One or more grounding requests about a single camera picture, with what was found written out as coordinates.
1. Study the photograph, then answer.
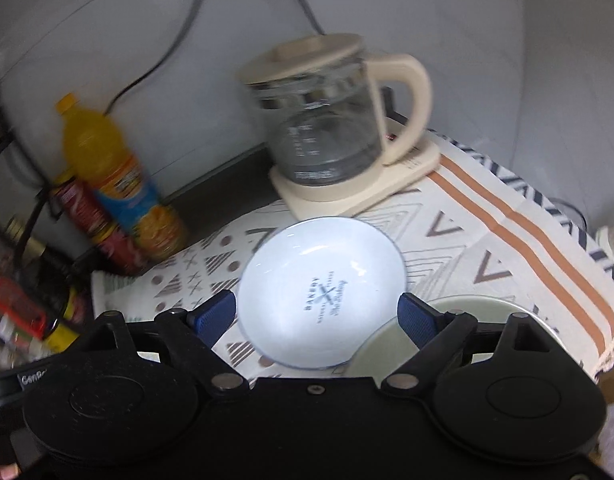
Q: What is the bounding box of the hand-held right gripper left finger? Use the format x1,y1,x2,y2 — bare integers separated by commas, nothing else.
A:
84,290,250,401

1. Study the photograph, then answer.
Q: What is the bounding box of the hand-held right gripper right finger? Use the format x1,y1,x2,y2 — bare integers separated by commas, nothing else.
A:
381,292,545,398

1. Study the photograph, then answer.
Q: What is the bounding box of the pale green bowl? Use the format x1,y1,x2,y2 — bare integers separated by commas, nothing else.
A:
346,294,564,378

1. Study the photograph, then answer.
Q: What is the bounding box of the white bowl with blue print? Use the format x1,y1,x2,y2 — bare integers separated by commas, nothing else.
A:
237,216,407,368

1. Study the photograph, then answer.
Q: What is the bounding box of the dark bottle with red label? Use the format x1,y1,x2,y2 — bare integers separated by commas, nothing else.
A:
0,276,48,342

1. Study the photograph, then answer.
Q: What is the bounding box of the patterned fringed table cloth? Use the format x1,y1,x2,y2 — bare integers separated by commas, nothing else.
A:
91,129,614,382

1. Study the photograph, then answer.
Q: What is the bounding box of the red snack can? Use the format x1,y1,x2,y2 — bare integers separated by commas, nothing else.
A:
53,174,148,277

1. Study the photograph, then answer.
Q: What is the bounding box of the cream kettle base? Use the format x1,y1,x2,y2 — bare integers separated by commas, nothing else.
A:
268,139,442,220

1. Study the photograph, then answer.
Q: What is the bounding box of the orange juice bottle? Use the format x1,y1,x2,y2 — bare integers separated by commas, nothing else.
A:
56,92,189,262

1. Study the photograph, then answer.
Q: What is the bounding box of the black metal rack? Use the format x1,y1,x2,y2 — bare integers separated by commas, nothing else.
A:
0,50,58,261

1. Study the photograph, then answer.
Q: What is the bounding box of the glass kettle with cream handle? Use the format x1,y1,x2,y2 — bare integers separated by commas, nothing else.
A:
237,33,433,187

